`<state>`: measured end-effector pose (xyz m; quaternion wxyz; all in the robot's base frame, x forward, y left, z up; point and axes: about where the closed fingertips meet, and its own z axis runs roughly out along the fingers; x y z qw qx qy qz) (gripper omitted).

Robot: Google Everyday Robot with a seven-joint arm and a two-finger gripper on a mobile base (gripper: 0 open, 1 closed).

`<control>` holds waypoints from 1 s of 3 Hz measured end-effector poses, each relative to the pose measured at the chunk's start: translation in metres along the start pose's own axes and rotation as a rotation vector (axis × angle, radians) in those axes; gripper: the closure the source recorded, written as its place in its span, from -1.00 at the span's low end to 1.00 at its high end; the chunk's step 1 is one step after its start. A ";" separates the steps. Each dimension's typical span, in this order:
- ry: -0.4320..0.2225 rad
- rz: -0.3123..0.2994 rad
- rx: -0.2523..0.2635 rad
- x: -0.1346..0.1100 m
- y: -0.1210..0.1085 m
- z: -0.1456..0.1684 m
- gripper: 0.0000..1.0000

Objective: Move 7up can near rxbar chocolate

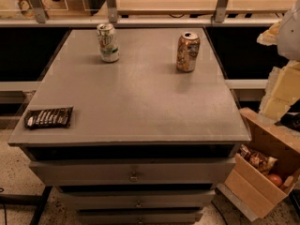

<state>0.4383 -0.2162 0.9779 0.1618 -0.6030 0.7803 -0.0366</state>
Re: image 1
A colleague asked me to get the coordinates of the snack bag in box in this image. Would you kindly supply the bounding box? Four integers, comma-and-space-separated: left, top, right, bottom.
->
239, 144, 278, 175

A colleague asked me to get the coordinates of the black floor cable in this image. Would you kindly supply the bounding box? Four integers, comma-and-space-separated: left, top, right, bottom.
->
0, 187, 8, 225

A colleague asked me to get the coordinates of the white green 7up can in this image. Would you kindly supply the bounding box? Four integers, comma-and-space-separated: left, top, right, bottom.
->
97, 23, 119, 63

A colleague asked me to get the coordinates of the top drawer round knob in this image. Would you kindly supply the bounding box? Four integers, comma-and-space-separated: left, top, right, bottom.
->
128, 172, 140, 183

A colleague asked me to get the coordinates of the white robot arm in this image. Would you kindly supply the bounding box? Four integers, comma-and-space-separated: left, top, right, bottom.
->
257, 0, 300, 121

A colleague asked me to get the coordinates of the gold soda can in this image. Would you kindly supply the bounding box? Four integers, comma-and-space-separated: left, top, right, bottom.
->
176, 32, 201, 72

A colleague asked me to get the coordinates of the metal railing frame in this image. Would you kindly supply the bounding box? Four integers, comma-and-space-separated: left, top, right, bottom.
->
0, 0, 296, 27

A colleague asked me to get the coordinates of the red apple in box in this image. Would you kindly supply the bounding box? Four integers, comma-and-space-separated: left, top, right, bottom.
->
267, 173, 283, 188

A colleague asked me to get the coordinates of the grey drawer cabinet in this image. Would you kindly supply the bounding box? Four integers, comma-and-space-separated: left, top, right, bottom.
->
9, 28, 249, 225

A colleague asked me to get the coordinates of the cardboard box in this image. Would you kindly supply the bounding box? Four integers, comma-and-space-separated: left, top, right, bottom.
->
218, 108, 300, 221

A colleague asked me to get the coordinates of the dark rxbar chocolate wrapper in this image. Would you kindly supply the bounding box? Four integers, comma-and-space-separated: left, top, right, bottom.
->
24, 107, 73, 129

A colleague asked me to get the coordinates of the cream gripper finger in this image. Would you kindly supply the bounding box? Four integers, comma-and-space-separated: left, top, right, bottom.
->
257, 21, 281, 46
259, 60, 300, 121

